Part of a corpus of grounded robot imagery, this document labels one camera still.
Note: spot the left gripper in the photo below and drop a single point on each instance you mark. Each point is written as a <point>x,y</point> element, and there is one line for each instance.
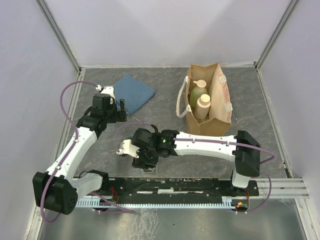
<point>119,115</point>

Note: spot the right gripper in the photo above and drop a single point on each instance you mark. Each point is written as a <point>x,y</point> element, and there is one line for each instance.
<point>140,162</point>

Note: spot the green pump bottle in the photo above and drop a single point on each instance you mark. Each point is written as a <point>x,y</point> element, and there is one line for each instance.
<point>197,91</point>

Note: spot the cream plastic bottle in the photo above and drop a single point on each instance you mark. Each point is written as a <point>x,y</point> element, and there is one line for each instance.
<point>202,106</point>

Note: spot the brown canvas bag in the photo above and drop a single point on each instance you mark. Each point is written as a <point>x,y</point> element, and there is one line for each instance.
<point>218,120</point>

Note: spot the square clear bottle black cap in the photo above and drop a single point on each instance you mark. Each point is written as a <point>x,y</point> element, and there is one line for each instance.
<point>150,171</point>

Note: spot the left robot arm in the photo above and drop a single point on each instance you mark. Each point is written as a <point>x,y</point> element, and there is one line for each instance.
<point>56,189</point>

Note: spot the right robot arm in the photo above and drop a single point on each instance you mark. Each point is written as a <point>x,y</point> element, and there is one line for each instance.
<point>241,149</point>

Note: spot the folded blue cloth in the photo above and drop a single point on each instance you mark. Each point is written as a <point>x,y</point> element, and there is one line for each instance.
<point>134,92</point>

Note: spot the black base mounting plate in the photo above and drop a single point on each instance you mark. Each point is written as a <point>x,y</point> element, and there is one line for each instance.
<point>216,187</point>

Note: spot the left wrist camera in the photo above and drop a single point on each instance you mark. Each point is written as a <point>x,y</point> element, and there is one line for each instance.
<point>108,90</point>

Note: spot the left aluminium frame post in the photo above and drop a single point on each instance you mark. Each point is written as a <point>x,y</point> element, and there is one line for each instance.
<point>45,9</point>

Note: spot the aluminium frame post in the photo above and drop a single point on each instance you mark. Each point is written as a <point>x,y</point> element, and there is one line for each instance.
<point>276,33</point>
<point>45,9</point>

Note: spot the right aluminium frame post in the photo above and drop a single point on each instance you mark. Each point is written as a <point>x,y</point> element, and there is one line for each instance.
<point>276,33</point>

